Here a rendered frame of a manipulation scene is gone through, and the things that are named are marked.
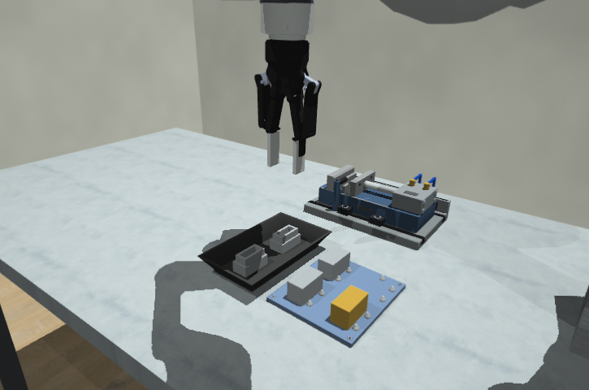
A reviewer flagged yellow rectangular block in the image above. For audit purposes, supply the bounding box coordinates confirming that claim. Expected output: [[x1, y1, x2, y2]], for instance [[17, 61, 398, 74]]
[[330, 285, 369, 330]]

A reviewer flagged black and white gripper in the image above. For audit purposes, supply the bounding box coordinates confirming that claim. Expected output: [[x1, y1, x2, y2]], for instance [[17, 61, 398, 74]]
[[254, 39, 322, 175]]

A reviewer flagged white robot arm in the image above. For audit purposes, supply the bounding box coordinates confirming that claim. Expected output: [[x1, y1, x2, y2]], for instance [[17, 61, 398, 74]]
[[260, 0, 545, 41]]

